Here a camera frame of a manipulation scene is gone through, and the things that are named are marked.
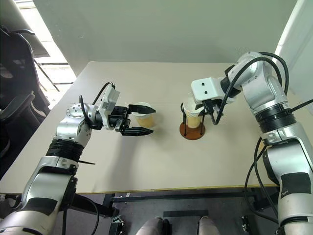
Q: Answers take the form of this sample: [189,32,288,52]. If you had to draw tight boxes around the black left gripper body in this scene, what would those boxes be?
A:
[109,106,131,133]

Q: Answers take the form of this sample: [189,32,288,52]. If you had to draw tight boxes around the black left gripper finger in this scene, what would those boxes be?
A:
[128,104,157,115]
[119,126,155,137]

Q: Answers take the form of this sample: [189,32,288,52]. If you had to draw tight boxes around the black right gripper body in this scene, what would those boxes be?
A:
[201,97,224,111]

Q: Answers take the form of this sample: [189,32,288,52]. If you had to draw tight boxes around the yellow plastic cup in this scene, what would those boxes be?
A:
[135,102,157,128]

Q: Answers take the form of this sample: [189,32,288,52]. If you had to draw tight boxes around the black metal rack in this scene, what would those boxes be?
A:
[33,58,75,93]

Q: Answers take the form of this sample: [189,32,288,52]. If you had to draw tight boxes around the grey rounded shape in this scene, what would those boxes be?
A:
[135,217,169,235]
[198,216,217,235]

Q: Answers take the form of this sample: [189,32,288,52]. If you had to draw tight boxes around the black office chair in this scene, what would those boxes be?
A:
[0,25,51,160]

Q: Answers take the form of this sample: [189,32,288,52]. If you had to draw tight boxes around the grey slanted board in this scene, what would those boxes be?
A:
[0,0,52,59]

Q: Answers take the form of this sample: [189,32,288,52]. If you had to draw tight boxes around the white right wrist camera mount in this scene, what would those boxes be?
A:
[191,77,224,102]

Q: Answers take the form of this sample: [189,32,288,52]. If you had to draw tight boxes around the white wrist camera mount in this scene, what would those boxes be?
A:
[191,77,224,102]
[99,83,121,129]

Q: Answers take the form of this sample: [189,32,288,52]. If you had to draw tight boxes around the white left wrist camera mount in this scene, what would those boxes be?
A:
[99,83,121,129]

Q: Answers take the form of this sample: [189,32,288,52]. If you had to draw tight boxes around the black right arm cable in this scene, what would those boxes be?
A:
[244,136,282,225]
[210,51,290,126]

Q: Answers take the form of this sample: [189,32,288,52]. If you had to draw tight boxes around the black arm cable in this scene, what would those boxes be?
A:
[244,136,282,225]
[210,51,290,126]
[78,82,116,128]

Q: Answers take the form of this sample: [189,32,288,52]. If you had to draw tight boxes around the wire cup holder, wooden base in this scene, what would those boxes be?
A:
[179,102,206,141]

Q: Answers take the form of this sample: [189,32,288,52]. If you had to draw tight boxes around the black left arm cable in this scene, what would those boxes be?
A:
[78,82,116,128]

